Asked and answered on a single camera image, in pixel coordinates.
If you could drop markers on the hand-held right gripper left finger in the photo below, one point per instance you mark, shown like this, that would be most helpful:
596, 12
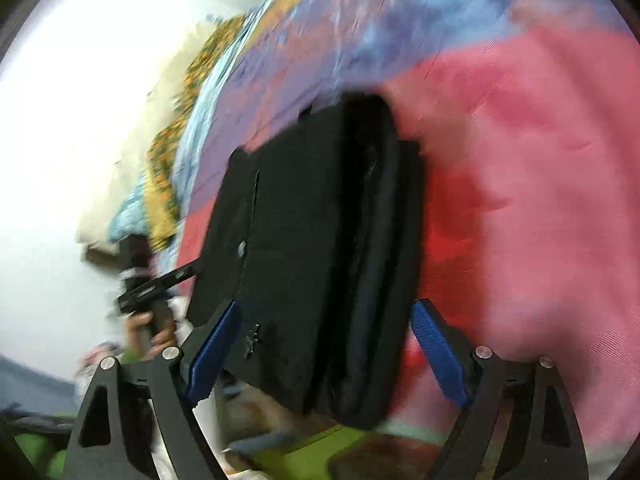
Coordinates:
215, 355

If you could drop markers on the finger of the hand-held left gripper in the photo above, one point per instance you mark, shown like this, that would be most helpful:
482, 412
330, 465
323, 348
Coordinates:
181, 272

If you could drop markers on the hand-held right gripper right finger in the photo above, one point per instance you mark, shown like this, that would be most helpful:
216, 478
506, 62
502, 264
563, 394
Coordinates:
440, 355

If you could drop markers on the black pants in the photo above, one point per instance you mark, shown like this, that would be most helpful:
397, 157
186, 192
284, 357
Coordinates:
300, 260

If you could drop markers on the person's left hand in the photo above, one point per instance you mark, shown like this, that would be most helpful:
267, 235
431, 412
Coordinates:
150, 342

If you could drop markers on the olive floral cloth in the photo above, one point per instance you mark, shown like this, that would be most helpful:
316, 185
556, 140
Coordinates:
170, 160

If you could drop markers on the green cloth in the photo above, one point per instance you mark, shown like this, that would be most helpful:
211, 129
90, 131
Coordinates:
300, 455

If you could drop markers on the colourful printed blanket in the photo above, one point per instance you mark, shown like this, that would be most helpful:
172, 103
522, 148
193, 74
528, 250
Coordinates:
525, 160

